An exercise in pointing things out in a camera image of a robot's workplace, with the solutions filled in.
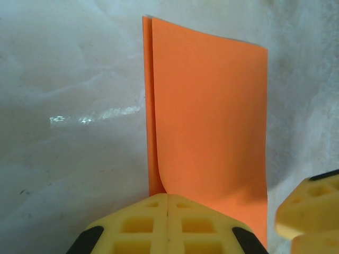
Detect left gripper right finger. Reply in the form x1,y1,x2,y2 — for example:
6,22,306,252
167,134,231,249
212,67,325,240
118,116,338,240
167,194,269,254

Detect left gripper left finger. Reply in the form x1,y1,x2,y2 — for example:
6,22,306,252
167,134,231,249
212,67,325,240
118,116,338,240
66,194,170,254

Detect orange paper sheet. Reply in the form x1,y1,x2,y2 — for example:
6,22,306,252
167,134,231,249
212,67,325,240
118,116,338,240
142,15,269,252

